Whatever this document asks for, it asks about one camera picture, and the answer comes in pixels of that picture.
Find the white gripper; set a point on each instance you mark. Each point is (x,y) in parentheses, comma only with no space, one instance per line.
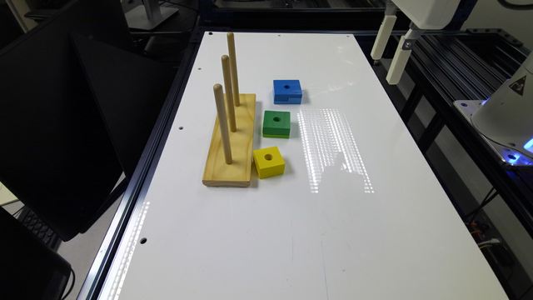
(425,14)

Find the green wooden block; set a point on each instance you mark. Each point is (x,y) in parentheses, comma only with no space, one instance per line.
(276,124)

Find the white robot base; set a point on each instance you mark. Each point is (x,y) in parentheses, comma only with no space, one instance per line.
(504,120)

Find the blue wooden block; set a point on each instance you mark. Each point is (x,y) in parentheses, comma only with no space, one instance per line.
(287,92)

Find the yellow wooden block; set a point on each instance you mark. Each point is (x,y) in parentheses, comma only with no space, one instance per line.
(269,162)

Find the far wooden peg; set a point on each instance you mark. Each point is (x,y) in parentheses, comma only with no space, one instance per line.
(233,67)

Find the wooden peg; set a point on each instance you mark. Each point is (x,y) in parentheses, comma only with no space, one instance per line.
(222,121)
(226,70)
(233,67)

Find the middle wooden peg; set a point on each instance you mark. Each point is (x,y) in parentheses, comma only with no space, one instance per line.
(226,70)

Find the near wooden peg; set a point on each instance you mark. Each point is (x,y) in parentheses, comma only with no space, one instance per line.
(222,121)

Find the wooden base board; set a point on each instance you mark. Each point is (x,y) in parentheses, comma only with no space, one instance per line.
(217,172)

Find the monitor stand silver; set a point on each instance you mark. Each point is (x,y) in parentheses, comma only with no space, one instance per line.
(149,15)

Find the black monitor left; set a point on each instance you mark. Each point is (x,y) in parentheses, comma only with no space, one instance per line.
(78,105)

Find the black keyboard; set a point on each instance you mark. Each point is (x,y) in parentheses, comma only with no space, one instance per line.
(38,227)

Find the black laptop corner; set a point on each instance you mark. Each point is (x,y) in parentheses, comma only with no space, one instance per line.
(30,270)

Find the black aluminium frame rails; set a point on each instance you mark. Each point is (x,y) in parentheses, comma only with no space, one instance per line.
(450,67)

